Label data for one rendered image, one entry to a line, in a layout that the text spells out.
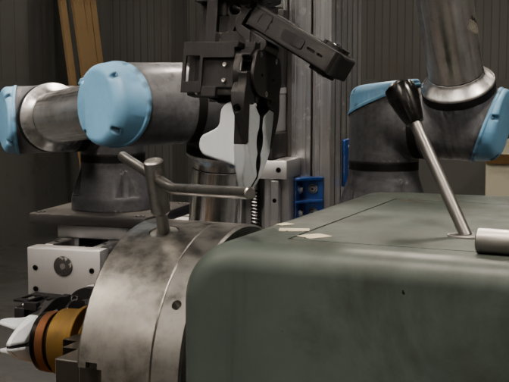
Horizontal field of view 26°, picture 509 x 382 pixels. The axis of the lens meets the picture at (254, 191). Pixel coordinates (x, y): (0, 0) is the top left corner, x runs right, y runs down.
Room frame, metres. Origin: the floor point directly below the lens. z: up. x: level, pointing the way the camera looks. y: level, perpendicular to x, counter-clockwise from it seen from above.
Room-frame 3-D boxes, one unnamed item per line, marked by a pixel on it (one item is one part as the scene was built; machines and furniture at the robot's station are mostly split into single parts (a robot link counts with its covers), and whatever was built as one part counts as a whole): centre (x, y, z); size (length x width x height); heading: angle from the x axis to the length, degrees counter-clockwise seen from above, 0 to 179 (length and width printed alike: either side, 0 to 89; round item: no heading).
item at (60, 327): (1.33, 0.22, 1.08); 0.09 x 0.09 x 0.09; 67
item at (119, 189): (1.98, 0.26, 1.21); 0.15 x 0.15 x 0.10
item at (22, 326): (1.36, 0.30, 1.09); 0.09 x 0.06 x 0.03; 156
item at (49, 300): (1.40, 0.26, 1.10); 0.09 x 0.02 x 0.05; 156
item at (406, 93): (1.10, -0.15, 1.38); 0.04 x 0.03 x 0.05; 66
